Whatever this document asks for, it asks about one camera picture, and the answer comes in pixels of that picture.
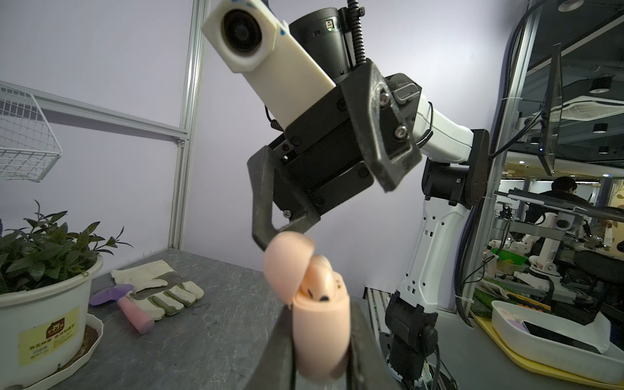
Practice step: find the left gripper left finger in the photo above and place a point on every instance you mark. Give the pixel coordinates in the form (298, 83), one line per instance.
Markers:
(276, 367)

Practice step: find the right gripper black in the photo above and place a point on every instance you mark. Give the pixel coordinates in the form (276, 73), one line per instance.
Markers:
(326, 151)

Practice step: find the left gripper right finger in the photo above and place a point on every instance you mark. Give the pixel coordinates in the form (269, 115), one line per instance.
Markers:
(366, 367)

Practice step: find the pink earbud charging case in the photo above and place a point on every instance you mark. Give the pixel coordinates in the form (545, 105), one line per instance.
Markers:
(321, 330)

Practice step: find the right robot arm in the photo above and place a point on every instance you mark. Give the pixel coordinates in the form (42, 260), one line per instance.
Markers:
(453, 182)

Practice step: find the purple pink garden trowel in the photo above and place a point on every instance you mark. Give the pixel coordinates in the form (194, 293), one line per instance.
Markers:
(118, 293)

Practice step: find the white plant saucer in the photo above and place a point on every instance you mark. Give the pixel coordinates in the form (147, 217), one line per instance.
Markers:
(94, 331)

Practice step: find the potted green plant white pot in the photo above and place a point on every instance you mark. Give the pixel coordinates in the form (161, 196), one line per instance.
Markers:
(46, 276)

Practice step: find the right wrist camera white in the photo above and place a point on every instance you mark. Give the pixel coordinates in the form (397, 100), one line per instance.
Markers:
(253, 42)

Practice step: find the long white wire basket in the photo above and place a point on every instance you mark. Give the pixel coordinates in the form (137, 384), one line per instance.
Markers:
(29, 147)

